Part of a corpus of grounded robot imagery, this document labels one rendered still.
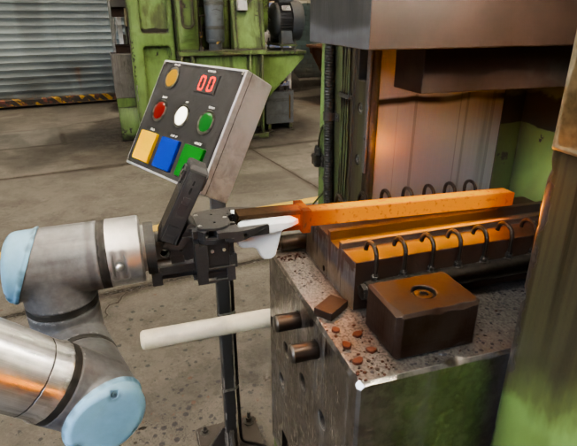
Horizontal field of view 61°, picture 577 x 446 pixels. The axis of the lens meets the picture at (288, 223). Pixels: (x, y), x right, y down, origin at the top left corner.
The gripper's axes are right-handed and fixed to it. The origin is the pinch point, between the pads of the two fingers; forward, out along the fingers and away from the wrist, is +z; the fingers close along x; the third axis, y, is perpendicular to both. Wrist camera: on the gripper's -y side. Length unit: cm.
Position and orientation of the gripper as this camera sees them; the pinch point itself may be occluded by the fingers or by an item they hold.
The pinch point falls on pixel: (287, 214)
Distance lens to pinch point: 70.9
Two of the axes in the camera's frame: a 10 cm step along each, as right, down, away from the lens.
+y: 0.2, 9.2, 3.9
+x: 3.0, 3.7, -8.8
